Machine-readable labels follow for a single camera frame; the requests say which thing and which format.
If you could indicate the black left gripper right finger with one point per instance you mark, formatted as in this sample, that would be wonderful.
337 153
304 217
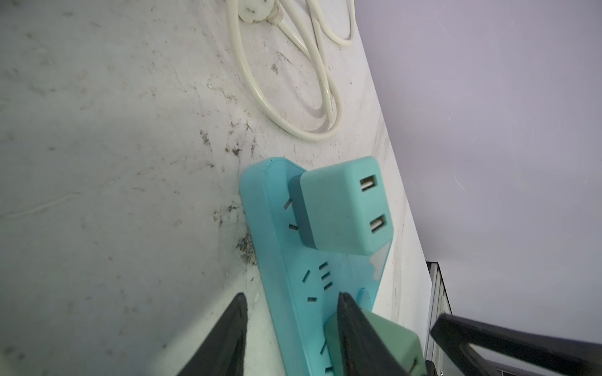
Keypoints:
362 350

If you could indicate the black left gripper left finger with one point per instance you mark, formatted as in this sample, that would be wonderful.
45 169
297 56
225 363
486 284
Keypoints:
223 350

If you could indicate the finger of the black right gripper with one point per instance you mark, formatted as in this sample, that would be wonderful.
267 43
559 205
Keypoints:
456 336

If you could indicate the light green charger plug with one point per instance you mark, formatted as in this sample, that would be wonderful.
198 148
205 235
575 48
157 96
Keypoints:
403 344

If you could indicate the teal triangular power strip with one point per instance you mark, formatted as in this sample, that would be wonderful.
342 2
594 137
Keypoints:
302 284

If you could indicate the teal charger plug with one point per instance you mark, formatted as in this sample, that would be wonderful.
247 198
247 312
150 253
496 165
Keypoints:
343 208

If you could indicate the aluminium frame post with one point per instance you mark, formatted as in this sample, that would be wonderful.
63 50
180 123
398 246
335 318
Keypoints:
439 303

